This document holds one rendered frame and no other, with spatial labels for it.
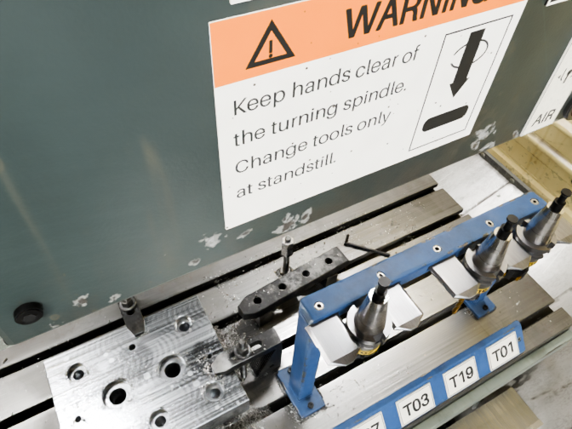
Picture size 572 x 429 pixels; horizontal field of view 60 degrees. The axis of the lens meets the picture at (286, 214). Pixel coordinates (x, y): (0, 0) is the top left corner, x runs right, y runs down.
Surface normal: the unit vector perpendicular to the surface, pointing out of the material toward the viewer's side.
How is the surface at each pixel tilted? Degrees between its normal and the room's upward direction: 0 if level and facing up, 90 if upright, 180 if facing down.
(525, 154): 90
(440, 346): 0
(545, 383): 24
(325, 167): 90
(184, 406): 0
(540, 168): 90
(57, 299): 90
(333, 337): 0
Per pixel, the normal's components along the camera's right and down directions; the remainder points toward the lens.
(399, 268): 0.04, -0.64
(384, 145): 0.48, 0.69
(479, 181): -0.32, -0.44
